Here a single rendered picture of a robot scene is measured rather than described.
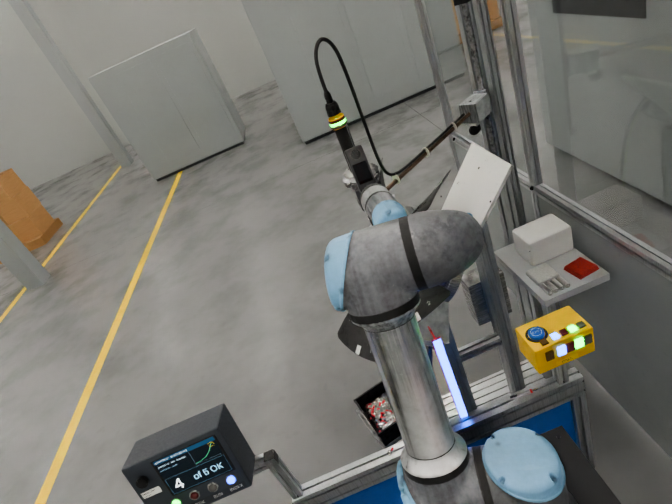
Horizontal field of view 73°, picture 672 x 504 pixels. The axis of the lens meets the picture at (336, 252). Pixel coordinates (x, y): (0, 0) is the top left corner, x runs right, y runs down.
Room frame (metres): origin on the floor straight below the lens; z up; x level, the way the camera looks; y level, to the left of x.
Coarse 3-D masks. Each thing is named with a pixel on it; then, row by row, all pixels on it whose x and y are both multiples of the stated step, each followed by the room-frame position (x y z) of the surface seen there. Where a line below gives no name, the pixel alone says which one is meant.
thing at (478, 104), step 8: (472, 96) 1.54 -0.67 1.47; (480, 96) 1.51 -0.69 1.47; (488, 96) 1.51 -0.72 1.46; (464, 104) 1.51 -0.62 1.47; (472, 104) 1.48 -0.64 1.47; (480, 104) 1.48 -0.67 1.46; (488, 104) 1.51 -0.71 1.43; (464, 112) 1.51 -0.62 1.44; (472, 112) 1.48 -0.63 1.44; (480, 112) 1.47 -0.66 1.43; (488, 112) 1.50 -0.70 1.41; (472, 120) 1.49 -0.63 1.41; (480, 120) 1.47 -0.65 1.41
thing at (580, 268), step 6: (582, 258) 1.19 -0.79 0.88; (570, 264) 1.19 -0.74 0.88; (576, 264) 1.18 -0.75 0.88; (582, 264) 1.16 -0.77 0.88; (588, 264) 1.15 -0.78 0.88; (594, 264) 1.14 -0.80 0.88; (570, 270) 1.17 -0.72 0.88; (576, 270) 1.15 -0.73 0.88; (582, 270) 1.14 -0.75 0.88; (588, 270) 1.13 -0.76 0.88; (594, 270) 1.13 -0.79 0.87; (576, 276) 1.14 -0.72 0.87; (582, 276) 1.12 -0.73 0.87
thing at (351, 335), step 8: (344, 320) 1.27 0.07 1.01; (344, 328) 1.26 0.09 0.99; (352, 328) 1.23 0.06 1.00; (360, 328) 1.21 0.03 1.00; (344, 336) 1.24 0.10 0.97; (352, 336) 1.22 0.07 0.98; (360, 336) 1.19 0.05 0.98; (344, 344) 1.23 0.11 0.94; (352, 344) 1.20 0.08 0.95; (360, 344) 1.18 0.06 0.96; (368, 344) 1.16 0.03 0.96; (360, 352) 1.17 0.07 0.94
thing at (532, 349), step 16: (544, 320) 0.84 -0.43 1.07; (560, 320) 0.82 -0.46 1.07; (576, 320) 0.80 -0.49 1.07; (528, 336) 0.82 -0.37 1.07; (544, 336) 0.79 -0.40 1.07; (560, 336) 0.77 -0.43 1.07; (576, 336) 0.76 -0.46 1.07; (592, 336) 0.76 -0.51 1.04; (528, 352) 0.80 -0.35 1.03; (544, 352) 0.76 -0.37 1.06; (576, 352) 0.76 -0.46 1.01; (544, 368) 0.76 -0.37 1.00
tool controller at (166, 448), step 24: (216, 408) 0.89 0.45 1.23; (168, 432) 0.88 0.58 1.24; (192, 432) 0.83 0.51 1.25; (216, 432) 0.80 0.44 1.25; (240, 432) 0.87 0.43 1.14; (144, 456) 0.82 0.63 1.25; (168, 456) 0.80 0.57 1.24; (192, 456) 0.79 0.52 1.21; (216, 456) 0.78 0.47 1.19; (240, 456) 0.79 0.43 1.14; (144, 480) 0.78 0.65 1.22; (192, 480) 0.77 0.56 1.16; (216, 480) 0.77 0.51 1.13; (240, 480) 0.76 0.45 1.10
